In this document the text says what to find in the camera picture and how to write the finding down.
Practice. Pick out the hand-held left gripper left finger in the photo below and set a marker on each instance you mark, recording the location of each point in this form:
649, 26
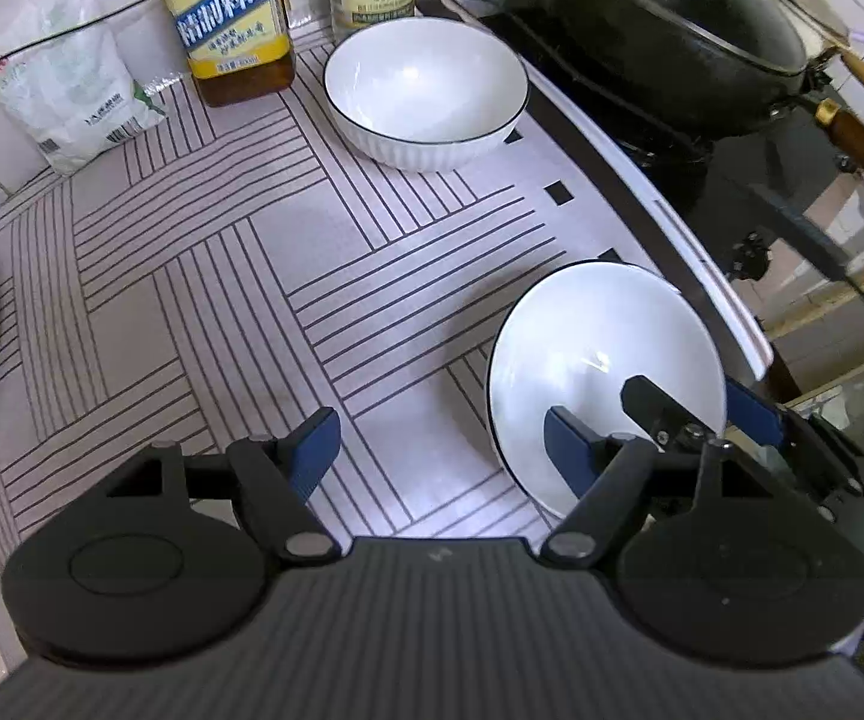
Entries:
316, 450

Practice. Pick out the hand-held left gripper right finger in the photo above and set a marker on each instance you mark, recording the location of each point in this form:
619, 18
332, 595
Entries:
571, 450

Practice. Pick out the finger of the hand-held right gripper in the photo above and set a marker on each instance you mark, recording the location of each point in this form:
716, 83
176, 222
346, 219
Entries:
649, 401
754, 411

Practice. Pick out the white bowl black rim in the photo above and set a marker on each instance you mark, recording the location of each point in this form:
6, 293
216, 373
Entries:
424, 82
589, 337

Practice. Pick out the striped table cover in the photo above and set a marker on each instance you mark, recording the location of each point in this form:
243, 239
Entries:
214, 277

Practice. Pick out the black stove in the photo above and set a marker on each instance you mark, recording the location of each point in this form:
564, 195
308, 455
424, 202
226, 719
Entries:
739, 187

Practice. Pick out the cream enamel pot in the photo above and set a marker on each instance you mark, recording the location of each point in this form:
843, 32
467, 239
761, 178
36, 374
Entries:
799, 7

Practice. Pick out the yellow label cooking wine bottle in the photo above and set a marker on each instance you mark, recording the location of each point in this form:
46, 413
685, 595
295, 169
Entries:
229, 37

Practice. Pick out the white salt bag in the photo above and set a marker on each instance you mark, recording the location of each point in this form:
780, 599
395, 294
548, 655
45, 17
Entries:
64, 82

